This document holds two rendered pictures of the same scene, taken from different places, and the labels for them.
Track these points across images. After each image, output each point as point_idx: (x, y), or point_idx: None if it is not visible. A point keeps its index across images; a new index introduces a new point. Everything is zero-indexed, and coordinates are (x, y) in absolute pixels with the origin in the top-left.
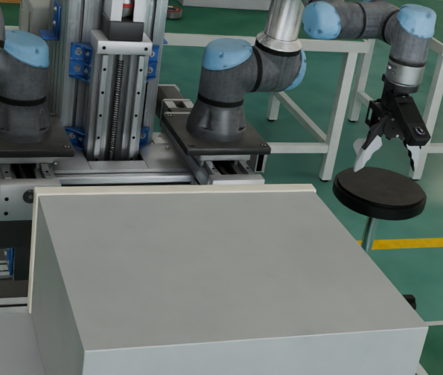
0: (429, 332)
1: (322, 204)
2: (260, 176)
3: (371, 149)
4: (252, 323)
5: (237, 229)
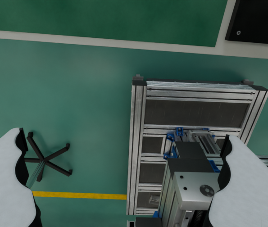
0: (51, 22)
1: None
2: (183, 205)
3: (253, 196)
4: None
5: None
